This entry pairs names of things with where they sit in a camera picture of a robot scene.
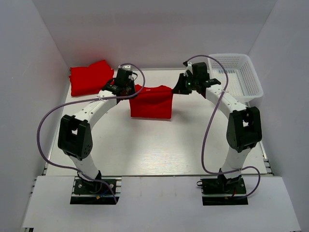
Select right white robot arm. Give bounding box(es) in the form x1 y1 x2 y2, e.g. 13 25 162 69
172 61 262 193

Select white plastic basket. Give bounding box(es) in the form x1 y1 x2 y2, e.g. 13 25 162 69
208 53 264 103

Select folded red t-shirt stack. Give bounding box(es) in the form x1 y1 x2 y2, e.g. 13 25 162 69
69 60 114 97

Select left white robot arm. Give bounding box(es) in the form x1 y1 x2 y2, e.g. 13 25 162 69
57 65 136 193

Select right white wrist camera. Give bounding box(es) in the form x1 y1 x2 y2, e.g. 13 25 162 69
183 61 193 78

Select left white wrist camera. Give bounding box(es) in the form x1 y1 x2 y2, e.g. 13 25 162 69
118 64 133 71

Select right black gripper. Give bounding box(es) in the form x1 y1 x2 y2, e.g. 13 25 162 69
173 73 199 95

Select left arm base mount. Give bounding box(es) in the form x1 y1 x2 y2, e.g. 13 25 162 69
70 177 122 205

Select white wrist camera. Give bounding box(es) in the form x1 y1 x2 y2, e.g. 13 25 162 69
118 64 133 71
183 61 193 78

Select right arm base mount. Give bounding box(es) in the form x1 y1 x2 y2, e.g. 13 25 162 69
197 174 248 206

